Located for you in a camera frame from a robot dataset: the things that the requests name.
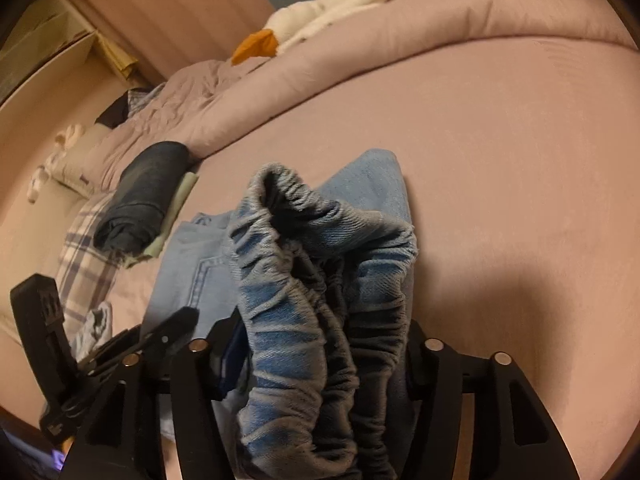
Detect dark folded pants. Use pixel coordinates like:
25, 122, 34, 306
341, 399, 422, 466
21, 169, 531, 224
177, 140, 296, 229
94, 141, 191, 254

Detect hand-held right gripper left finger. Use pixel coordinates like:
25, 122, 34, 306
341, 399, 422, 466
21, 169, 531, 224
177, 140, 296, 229
60, 309, 251, 480

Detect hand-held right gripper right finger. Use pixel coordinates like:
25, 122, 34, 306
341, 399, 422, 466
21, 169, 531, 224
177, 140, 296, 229
397, 317, 581, 480

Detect plaid cloth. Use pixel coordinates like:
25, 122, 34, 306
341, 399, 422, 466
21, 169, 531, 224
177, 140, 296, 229
54, 192, 126, 332

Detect pink bed sheet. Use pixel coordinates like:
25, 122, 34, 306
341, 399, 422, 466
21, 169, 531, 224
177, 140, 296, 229
112, 35, 640, 480

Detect light green cloth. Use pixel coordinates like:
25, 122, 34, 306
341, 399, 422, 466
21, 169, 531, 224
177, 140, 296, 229
125, 171, 200, 269

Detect small light blue cloth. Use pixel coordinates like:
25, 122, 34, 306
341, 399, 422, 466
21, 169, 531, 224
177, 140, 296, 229
72, 302, 114, 362

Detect pink curtain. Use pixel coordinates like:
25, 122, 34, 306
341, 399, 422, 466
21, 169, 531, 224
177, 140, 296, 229
60, 0, 277, 86

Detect cardboard box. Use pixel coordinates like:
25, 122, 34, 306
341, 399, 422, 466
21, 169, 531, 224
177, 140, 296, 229
0, 0, 141, 81

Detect blue-grey elastic waist pants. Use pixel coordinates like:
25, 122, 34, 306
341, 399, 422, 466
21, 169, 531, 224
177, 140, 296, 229
227, 161, 419, 480

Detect light blue jeans pants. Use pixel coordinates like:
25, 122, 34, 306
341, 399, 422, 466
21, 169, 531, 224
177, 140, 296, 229
147, 148, 415, 441

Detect pink quilt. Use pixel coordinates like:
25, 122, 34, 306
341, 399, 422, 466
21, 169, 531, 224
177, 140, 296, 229
82, 0, 636, 196

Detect beige pillow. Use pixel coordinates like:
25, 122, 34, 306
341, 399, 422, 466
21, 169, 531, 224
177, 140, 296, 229
27, 122, 117, 203

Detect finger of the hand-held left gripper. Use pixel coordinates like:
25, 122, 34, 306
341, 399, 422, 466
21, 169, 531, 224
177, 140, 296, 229
76, 306, 201, 377

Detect dark cloth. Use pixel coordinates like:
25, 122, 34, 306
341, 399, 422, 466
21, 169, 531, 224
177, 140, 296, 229
95, 94, 132, 129

